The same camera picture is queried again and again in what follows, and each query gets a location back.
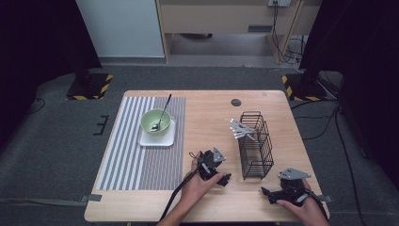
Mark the person's left hand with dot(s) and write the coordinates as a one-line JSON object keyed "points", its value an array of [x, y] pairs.
{"points": [[194, 191]]}

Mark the white power outlet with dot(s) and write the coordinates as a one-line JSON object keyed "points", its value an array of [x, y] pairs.
{"points": [[282, 2]]}

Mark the person's right hand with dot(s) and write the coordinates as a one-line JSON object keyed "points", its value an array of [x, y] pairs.
{"points": [[309, 213]]}

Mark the green bowl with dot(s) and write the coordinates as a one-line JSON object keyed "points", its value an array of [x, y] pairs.
{"points": [[149, 121]]}

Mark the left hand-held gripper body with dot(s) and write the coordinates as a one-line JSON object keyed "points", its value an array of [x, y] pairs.
{"points": [[208, 158]]}

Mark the white square plate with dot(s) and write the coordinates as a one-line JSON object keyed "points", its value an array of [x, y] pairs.
{"points": [[156, 141]]}

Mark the white chopstick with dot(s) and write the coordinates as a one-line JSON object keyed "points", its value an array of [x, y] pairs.
{"points": [[238, 124], [238, 128], [240, 132], [240, 135]]}

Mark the round grey table grommet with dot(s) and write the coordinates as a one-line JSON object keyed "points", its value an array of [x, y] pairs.
{"points": [[236, 102]]}

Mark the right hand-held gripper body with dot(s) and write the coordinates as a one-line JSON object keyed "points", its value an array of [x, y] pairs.
{"points": [[291, 173]]}

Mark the grey tape piece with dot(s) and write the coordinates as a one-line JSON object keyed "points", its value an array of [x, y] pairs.
{"points": [[92, 198], [327, 198]]}

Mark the white panel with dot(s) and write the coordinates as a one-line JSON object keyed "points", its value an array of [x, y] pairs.
{"points": [[122, 28]]}

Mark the grey striped placemat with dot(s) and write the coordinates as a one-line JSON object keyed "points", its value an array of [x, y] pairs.
{"points": [[125, 157]]}

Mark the dark curtain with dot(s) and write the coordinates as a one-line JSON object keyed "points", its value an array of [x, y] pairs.
{"points": [[360, 47], [37, 37]]}

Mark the black spoon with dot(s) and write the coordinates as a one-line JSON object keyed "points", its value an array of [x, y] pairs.
{"points": [[163, 114]]}

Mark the grey label on desk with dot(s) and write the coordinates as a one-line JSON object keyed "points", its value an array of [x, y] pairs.
{"points": [[259, 29]]}

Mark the black stand base striped tape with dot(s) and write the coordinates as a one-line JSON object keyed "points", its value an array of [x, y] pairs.
{"points": [[301, 91], [91, 86]]}

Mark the light wooden desk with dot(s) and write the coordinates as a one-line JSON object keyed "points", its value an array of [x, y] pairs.
{"points": [[219, 19]]}

